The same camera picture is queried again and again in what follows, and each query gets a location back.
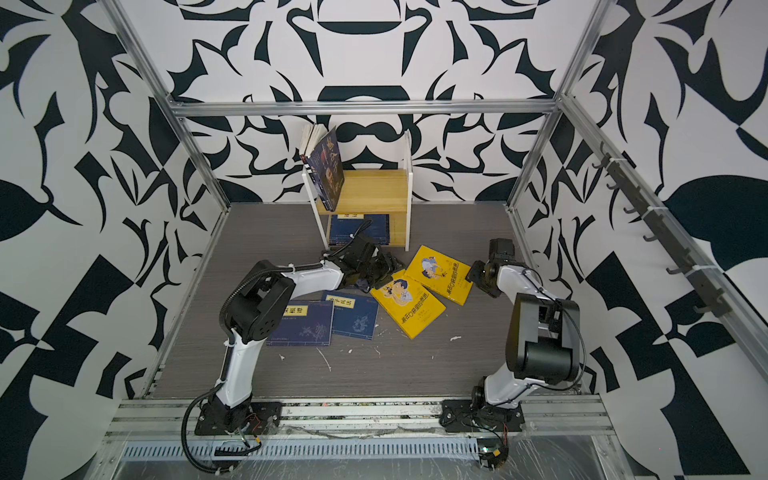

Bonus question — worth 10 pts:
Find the yellow book with figure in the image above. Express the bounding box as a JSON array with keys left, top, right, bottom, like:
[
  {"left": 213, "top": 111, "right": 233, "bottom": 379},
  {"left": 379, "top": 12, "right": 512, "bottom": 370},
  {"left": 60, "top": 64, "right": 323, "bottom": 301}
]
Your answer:
[{"left": 406, "top": 246, "right": 472, "bottom": 306}]

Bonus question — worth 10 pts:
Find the purple book with old man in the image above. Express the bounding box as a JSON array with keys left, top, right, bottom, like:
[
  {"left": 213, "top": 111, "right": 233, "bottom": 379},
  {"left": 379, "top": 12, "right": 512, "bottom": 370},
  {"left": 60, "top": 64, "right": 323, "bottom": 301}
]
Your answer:
[{"left": 302, "top": 129, "right": 345, "bottom": 212}]

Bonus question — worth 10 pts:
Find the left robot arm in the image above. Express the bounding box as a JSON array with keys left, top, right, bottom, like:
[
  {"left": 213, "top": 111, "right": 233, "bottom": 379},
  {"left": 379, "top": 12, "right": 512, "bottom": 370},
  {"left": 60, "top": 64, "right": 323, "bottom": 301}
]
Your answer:
[{"left": 203, "top": 236, "right": 404, "bottom": 431}]

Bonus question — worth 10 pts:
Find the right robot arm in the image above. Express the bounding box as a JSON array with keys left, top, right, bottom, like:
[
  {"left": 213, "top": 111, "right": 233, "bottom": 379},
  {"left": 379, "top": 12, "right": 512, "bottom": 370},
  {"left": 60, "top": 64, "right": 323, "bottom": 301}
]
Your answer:
[{"left": 466, "top": 238, "right": 586, "bottom": 410}]

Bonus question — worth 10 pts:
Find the wooden white bookshelf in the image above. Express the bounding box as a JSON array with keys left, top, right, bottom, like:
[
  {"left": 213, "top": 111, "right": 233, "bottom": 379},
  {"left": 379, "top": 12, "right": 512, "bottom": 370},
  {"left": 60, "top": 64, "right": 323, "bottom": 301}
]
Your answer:
[{"left": 302, "top": 130, "right": 414, "bottom": 252}]

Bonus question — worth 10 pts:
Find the yellow book under blue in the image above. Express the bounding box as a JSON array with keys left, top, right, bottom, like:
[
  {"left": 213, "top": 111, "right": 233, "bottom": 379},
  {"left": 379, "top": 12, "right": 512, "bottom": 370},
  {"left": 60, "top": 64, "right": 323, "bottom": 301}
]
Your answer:
[{"left": 371, "top": 271, "right": 446, "bottom": 339}]

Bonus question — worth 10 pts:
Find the black book leaning upright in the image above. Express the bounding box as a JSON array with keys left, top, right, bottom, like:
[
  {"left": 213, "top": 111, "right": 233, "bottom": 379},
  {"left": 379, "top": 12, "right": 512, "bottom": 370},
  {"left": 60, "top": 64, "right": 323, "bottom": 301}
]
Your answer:
[{"left": 298, "top": 124, "right": 328, "bottom": 158}]

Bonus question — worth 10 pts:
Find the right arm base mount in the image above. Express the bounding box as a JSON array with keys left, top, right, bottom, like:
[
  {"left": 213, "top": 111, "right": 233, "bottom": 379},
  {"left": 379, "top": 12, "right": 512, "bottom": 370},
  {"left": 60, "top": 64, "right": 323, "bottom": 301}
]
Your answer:
[{"left": 438, "top": 399, "right": 525, "bottom": 434}]

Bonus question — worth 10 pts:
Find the black corrugated cable hose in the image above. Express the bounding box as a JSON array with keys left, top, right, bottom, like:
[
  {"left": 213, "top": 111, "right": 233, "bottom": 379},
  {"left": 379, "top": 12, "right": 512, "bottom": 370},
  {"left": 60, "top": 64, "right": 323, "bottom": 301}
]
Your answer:
[{"left": 179, "top": 218, "right": 373, "bottom": 476}]

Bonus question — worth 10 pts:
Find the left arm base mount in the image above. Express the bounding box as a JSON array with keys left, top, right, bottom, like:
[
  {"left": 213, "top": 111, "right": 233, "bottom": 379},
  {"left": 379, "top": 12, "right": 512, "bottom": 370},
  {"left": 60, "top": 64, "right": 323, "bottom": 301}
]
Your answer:
[{"left": 194, "top": 399, "right": 283, "bottom": 436}]

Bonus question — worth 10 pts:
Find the wall hook rail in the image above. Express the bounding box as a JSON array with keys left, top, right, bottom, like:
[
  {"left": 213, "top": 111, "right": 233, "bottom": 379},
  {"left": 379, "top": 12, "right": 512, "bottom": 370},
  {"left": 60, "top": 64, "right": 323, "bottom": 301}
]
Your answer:
[{"left": 593, "top": 143, "right": 733, "bottom": 318}]

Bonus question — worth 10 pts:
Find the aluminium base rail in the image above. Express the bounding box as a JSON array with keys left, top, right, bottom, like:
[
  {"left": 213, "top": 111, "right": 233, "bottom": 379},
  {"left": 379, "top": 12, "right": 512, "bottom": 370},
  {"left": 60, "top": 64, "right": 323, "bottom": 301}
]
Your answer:
[{"left": 104, "top": 392, "right": 615, "bottom": 441}]

